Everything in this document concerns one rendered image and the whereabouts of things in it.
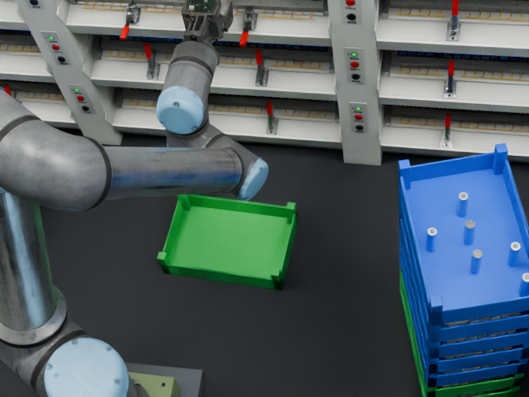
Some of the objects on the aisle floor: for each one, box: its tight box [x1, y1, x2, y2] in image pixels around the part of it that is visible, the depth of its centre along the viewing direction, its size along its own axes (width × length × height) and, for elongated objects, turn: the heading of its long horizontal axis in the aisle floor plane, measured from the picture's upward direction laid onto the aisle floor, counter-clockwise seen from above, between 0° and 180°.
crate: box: [157, 195, 298, 291], centre depth 232 cm, size 30×20×8 cm
